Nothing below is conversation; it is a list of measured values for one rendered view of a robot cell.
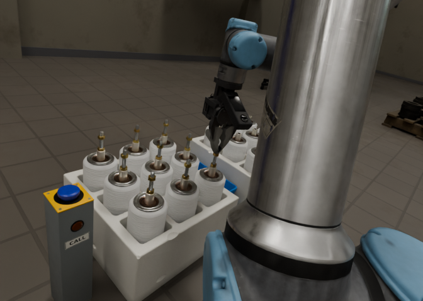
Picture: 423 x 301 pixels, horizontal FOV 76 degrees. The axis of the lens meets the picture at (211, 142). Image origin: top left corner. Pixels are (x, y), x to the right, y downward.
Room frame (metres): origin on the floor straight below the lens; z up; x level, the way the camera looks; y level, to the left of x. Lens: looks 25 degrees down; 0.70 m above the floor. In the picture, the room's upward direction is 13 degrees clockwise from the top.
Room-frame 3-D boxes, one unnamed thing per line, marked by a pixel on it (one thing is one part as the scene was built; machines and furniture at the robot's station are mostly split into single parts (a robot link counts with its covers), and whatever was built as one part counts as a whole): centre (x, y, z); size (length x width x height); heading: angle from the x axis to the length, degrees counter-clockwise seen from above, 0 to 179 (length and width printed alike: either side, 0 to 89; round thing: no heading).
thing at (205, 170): (0.73, -0.02, 0.25); 0.08 x 0.08 x 0.01
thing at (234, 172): (1.13, -0.18, 0.09); 0.39 x 0.39 x 0.18; 51
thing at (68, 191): (0.43, 0.26, 0.32); 0.04 x 0.04 x 0.02
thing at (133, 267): (0.71, 0.14, 0.09); 0.39 x 0.39 x 0.18; 53
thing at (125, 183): (0.61, 0.21, 0.25); 0.08 x 0.08 x 0.01
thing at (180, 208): (0.63, 0.05, 0.16); 0.10 x 0.10 x 0.18
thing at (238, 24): (0.74, -0.01, 0.64); 0.09 x 0.08 x 0.11; 8
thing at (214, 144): (0.73, 0.00, 0.38); 0.06 x 0.03 x 0.09; 36
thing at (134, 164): (0.78, 0.24, 0.16); 0.10 x 0.10 x 0.18
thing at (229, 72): (0.74, -0.01, 0.56); 0.08 x 0.08 x 0.05
